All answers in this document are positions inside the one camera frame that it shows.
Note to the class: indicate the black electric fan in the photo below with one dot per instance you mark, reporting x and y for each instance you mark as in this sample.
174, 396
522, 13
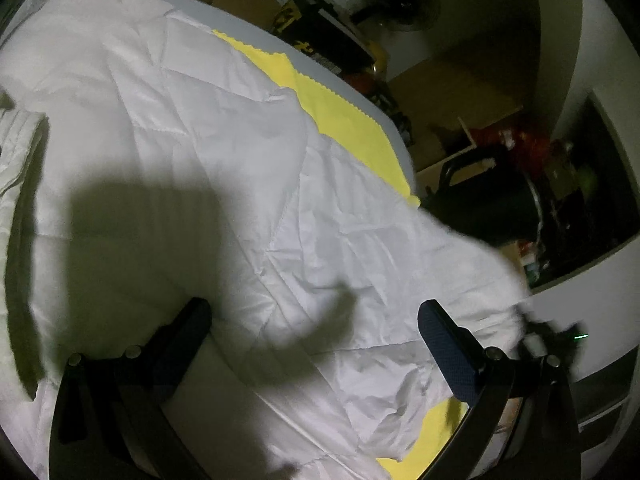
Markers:
400, 2

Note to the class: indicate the grey-white mattress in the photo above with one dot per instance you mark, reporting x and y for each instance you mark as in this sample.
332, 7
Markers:
250, 30

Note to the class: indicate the white padded jacket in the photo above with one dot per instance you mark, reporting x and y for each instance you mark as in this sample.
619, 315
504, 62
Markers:
250, 185

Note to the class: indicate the yellow cloth sheet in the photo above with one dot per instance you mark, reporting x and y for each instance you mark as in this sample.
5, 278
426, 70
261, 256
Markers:
340, 115

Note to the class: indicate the red packages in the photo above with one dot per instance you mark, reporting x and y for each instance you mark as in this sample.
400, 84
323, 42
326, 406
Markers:
515, 140

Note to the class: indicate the white shelf unit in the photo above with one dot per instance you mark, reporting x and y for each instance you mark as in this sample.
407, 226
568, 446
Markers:
600, 310

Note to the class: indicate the black and yellow box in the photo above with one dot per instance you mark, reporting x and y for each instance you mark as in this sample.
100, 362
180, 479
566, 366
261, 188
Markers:
320, 35

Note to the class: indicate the wooden cabinet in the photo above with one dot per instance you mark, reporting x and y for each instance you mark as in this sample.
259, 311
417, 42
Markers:
450, 105

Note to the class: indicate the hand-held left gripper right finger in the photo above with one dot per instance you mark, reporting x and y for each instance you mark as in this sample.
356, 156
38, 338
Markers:
446, 351

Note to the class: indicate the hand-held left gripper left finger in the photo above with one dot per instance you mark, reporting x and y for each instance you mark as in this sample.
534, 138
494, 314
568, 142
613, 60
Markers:
186, 336

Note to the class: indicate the black bag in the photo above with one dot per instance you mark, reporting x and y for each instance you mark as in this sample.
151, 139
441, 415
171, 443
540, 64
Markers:
485, 200

